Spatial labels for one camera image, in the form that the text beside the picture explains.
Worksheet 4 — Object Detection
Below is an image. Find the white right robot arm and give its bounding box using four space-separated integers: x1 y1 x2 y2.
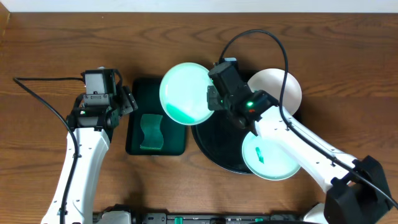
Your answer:
207 84 397 223

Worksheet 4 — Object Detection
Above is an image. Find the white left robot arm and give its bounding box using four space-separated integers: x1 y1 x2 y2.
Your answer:
42 86 137 223

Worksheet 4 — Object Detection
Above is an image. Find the black round serving tray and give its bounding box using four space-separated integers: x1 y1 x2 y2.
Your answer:
190 71 302 175

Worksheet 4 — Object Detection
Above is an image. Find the black rectangular water tray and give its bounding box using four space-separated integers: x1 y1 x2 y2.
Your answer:
126 78 186 156

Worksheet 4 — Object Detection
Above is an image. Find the white plate with green stain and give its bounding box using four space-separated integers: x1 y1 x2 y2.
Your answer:
159 62 213 126

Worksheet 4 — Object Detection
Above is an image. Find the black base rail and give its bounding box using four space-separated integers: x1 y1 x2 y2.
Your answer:
93 203 327 224

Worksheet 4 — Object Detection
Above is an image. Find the white plate at back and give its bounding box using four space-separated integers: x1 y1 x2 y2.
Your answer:
248 68 302 115

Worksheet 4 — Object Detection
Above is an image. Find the green scouring sponge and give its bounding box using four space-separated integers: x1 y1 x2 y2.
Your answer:
140 114 164 151

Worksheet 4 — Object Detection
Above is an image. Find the white plate front green stain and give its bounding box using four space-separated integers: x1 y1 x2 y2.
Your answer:
241 132 300 180

